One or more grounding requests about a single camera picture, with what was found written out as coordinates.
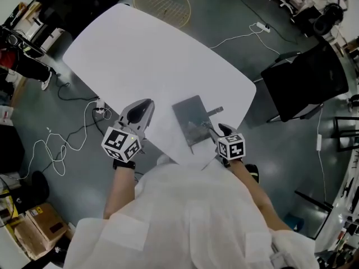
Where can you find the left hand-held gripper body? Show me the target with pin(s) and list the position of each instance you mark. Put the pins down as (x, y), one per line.
(123, 141)

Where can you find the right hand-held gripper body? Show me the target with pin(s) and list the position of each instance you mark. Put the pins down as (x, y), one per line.
(231, 147)

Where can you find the dark grey notebook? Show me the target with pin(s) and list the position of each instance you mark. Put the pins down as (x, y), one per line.
(190, 119)

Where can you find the person's right forearm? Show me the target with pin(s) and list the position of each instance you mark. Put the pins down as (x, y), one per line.
(252, 186)

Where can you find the person's left forearm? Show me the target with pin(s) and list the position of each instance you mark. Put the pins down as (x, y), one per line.
(119, 189)

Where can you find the black wristband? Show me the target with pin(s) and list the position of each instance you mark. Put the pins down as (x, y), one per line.
(123, 164)

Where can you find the person's black shoe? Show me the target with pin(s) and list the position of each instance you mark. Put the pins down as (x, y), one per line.
(252, 172)

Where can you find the small dark grey stick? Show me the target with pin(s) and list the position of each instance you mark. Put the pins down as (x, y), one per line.
(216, 110)

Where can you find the white power strip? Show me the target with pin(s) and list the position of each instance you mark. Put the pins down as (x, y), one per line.
(100, 105)
(263, 27)

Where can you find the person's white garment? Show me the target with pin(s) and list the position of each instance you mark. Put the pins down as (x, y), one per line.
(190, 220)

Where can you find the white power adapter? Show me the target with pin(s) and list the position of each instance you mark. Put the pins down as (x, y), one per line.
(319, 142)

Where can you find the black rounded object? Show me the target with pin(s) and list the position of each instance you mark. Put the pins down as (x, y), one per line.
(40, 186)

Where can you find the black mesh office chair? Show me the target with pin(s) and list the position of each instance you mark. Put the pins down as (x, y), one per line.
(303, 85)

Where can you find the teal stool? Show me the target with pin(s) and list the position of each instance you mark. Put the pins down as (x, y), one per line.
(294, 222)

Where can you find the black bag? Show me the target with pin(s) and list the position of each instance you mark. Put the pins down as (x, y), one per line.
(11, 150)

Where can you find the cardboard box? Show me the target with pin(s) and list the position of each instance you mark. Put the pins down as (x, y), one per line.
(39, 228)

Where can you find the wooden shelf cabinet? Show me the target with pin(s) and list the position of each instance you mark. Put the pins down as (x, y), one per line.
(36, 24)

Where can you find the white desk with black frame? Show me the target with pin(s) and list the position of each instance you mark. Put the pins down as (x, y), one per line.
(338, 133)
(314, 199)

